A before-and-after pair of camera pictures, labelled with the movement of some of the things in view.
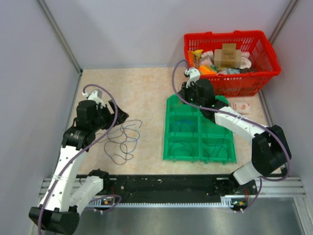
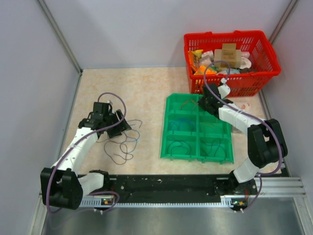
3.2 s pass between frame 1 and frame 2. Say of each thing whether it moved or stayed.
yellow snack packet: stayed
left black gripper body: stayed
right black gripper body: moved
